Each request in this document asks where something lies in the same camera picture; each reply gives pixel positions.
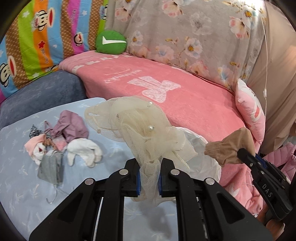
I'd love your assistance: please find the tan knit sock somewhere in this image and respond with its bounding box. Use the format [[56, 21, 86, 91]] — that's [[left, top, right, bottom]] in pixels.
[[204, 128, 256, 167]]

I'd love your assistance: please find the grey face mask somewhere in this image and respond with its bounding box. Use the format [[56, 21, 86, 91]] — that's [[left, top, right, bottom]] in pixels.
[[38, 150, 63, 185]]

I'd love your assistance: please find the white fluffy glove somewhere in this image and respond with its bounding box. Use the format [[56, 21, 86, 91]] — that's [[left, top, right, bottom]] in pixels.
[[67, 138, 103, 168]]

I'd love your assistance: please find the brown satin scrunchie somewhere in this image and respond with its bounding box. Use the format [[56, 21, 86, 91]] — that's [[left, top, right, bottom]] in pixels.
[[42, 135, 58, 151]]

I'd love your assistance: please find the pink and white sock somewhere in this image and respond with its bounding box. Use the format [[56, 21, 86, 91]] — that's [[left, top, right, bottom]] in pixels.
[[24, 134, 48, 166]]

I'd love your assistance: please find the mauve drawstring pouch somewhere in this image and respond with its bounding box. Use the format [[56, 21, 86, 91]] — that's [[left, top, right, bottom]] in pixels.
[[44, 110, 89, 143]]

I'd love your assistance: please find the black white patterned scrunchie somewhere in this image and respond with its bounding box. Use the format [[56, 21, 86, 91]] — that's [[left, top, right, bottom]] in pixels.
[[29, 125, 44, 138]]

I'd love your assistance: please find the cream tulle pearl veil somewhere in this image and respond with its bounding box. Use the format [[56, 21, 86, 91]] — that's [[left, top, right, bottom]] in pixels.
[[84, 96, 197, 206]]

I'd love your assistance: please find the pink quilted jacket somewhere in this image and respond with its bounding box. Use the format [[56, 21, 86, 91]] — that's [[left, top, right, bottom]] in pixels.
[[264, 142, 296, 180]]

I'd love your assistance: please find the pink white cushion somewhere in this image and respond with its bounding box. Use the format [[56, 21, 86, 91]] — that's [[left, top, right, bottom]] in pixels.
[[235, 79, 265, 145]]

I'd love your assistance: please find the pink fleece blanket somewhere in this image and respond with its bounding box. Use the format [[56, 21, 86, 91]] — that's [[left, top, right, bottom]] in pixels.
[[59, 51, 263, 213]]

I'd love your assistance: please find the dark blue velvet pillow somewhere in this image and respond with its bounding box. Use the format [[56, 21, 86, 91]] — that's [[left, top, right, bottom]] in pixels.
[[1, 70, 87, 128]]

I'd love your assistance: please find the grey floral quilt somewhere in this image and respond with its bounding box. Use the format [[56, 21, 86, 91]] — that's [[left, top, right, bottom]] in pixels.
[[101, 0, 267, 90]]

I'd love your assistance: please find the green plush cushion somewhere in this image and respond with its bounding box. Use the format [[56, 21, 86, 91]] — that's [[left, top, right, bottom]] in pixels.
[[95, 30, 127, 55]]

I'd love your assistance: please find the colourful monkey print pillow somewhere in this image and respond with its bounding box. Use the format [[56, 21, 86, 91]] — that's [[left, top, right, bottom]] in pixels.
[[1, 0, 108, 101]]

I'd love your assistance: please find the white charging cable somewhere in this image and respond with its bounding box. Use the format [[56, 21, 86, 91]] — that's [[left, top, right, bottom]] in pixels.
[[259, 9, 269, 117]]

